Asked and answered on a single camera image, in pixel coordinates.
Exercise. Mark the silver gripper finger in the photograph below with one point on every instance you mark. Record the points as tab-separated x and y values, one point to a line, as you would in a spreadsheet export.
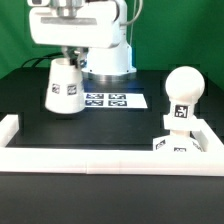
81	54
67	56

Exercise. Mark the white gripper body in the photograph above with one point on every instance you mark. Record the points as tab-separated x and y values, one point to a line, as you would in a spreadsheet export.
75	23

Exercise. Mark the white lamp shade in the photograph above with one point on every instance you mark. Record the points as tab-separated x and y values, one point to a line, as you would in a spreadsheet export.
65	92

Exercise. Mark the white lamp bulb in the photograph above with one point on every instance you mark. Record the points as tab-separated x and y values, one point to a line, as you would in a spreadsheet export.
184	86

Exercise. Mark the white lamp base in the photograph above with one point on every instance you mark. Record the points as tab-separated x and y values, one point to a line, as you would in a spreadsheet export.
178	139

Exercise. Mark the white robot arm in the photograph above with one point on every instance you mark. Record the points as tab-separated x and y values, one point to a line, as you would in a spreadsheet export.
112	63

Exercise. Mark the white marker sheet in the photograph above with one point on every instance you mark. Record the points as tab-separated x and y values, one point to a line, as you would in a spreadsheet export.
115	100

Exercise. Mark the white U-shaped frame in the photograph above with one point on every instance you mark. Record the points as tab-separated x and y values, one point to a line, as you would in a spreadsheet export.
209	162

